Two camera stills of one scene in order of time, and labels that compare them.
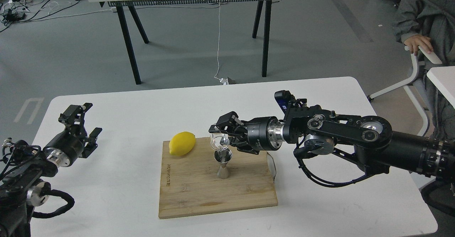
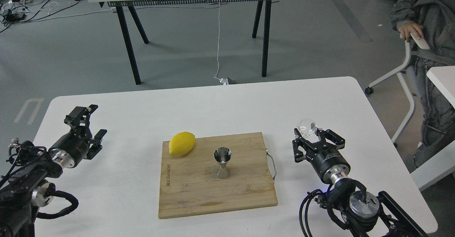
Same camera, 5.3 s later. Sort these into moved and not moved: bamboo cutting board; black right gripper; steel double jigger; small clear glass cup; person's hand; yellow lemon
Moved: person's hand; black right gripper; small clear glass cup
Not moved: yellow lemon; steel double jigger; bamboo cutting board
